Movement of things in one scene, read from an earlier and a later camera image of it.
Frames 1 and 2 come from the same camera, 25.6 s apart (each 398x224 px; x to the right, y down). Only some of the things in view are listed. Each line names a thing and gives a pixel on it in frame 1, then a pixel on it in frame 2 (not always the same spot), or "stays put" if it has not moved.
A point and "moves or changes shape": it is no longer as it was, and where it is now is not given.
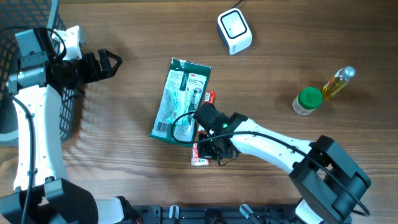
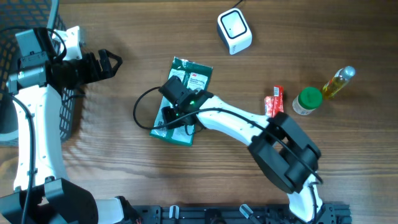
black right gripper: x=204 y=151 to x=175 y=124
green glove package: x=186 y=86 stays put
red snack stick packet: x=210 y=96 moves or changes shape
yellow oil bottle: x=338 y=80 stays put
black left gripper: x=95 y=74 stays put
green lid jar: x=308 y=99 stays put
